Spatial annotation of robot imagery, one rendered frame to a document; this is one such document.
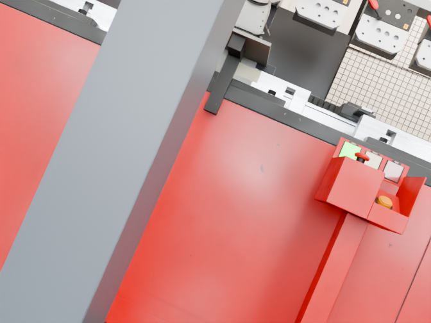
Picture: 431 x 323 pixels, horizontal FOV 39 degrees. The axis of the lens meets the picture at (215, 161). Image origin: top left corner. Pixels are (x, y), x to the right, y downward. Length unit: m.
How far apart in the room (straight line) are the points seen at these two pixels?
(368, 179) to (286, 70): 1.05
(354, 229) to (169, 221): 0.54
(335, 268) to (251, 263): 0.31
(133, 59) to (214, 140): 0.68
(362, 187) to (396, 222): 0.12
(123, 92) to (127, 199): 0.20
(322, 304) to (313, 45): 1.24
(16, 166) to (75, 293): 0.80
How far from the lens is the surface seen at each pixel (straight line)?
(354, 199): 1.50
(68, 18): 1.90
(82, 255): 1.14
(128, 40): 1.16
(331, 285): 1.56
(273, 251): 1.77
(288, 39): 2.49
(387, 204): 1.58
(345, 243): 1.55
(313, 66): 2.48
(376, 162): 1.67
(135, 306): 1.82
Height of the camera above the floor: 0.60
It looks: 2 degrees up
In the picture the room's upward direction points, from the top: 24 degrees clockwise
